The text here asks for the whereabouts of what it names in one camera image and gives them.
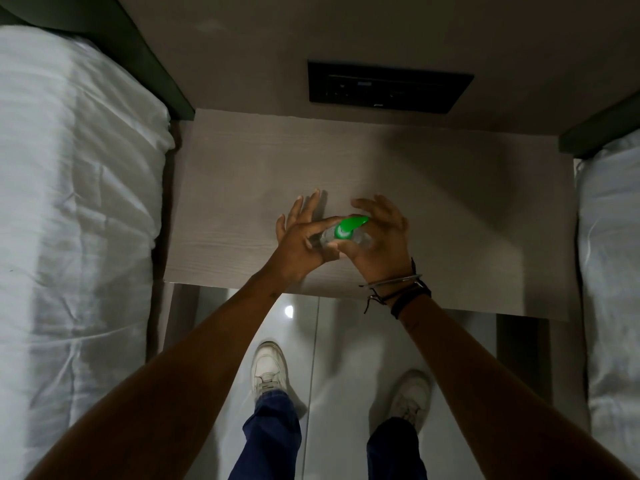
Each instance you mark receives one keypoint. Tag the person's left forearm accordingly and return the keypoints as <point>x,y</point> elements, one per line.
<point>170,389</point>

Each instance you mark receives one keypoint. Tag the white right sneaker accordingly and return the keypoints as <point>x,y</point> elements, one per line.
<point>412,397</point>

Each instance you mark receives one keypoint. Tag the thin metal bangle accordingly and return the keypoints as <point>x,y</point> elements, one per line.
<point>395,280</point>

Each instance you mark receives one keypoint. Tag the black wrist band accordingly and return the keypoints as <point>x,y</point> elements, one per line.
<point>411,297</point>

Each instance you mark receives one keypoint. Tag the person's right forearm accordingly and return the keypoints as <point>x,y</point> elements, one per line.
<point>495,399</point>

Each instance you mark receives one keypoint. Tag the clear bottle with green label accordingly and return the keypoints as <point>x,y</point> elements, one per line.
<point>345,232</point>

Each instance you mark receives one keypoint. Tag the person's right hand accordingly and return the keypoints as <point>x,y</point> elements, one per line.
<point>382,249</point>

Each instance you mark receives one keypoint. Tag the person's left thumb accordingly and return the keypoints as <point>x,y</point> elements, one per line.
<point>326,254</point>

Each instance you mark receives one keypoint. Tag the white left sneaker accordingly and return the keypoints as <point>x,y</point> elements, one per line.
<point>269,368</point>

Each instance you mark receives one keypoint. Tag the person's left little finger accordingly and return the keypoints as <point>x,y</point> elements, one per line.
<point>280,227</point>

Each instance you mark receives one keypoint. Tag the person's left hand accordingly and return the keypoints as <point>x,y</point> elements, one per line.
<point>292,249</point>

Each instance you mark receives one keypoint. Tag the person's right thumb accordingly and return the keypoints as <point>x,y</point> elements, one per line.
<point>349,247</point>

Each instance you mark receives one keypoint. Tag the black wall switch panel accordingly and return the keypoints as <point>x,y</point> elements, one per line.
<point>387,87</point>

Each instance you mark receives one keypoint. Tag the white sneaker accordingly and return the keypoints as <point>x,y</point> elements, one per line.
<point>412,397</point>
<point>269,368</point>

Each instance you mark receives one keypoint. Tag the white bed duvet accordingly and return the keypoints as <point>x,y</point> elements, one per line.
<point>70,234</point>
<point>611,274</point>

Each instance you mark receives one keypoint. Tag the blue jeans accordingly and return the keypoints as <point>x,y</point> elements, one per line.
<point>275,439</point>

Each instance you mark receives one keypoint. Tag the person's left middle finger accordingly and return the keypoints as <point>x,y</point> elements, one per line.
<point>312,207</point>

